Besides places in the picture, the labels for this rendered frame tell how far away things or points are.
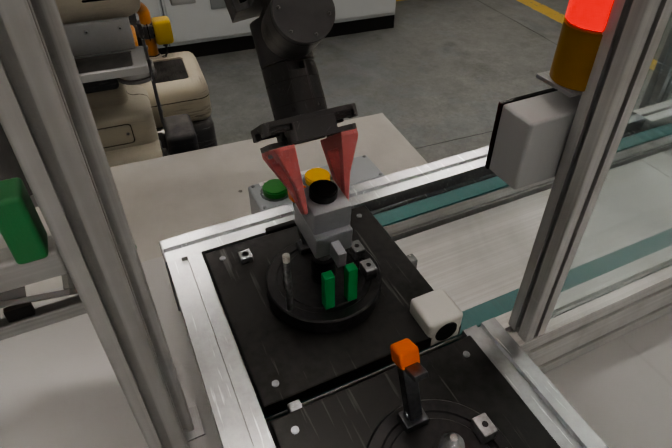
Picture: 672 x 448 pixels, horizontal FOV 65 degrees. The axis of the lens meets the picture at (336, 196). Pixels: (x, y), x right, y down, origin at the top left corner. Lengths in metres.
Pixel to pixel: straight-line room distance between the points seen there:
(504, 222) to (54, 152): 0.73
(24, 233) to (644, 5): 0.40
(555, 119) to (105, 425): 0.60
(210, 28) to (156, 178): 2.64
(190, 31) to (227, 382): 3.16
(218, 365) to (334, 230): 0.20
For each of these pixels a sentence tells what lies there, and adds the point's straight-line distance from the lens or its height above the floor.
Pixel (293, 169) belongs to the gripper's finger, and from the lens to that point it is 0.53.
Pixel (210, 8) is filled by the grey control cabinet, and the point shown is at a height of 0.32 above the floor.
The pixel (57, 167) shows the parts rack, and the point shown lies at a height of 1.35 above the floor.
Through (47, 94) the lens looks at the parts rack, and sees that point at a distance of 0.20.
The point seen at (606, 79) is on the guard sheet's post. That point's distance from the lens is 0.47.
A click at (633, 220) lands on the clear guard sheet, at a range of 0.65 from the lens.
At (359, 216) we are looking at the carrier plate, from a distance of 0.75.
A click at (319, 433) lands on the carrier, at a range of 0.55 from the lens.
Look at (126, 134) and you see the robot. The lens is 1.27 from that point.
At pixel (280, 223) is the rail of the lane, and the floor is 0.97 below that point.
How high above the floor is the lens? 1.46
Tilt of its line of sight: 39 degrees down
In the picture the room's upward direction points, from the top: straight up
